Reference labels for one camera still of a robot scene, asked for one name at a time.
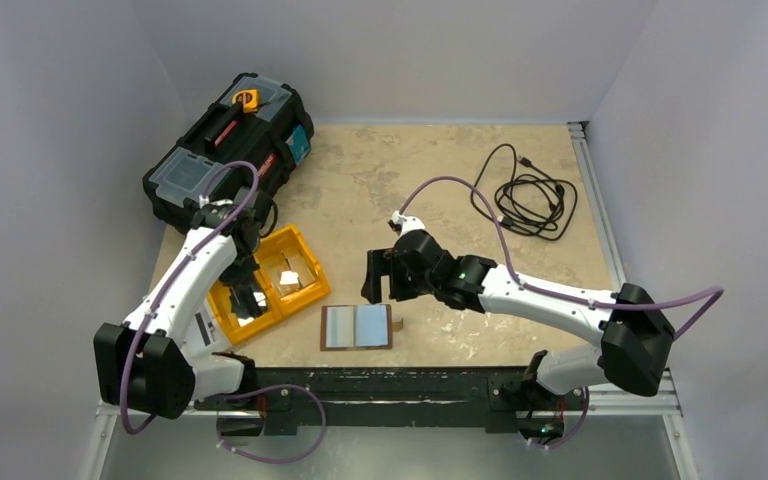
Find brown leather card holder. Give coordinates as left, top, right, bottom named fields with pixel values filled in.
left=320, top=304, right=404, bottom=351

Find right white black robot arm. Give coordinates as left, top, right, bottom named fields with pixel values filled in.
left=361, top=230, right=676, bottom=407

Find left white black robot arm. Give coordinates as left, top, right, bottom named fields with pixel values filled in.
left=93, top=189, right=277, bottom=419

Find card in left compartment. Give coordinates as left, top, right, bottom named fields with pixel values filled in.
left=230, top=282, right=268, bottom=327

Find white card under stack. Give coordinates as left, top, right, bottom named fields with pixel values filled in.
left=264, top=251, right=315, bottom=297

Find yellow plastic divided bin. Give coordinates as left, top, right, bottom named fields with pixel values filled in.
left=207, top=225, right=331, bottom=345

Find black plastic toolbox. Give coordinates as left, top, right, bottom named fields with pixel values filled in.
left=142, top=72, right=314, bottom=234

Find orange tape measure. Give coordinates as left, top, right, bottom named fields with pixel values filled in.
left=231, top=88, right=261, bottom=113

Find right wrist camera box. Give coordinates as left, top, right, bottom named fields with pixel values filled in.
left=387, top=210, right=426, bottom=237

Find black coiled usb cable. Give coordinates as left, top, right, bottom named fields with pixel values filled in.
left=469, top=142, right=579, bottom=242

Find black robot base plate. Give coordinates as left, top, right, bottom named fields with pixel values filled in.
left=194, top=366, right=585, bottom=439

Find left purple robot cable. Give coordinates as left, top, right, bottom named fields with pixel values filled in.
left=119, top=160, right=328, bottom=465

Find aluminium right side rail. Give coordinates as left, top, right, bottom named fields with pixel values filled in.
left=567, top=122, right=626, bottom=295

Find aluminium front frame rail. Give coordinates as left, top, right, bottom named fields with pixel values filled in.
left=128, top=366, right=679, bottom=432

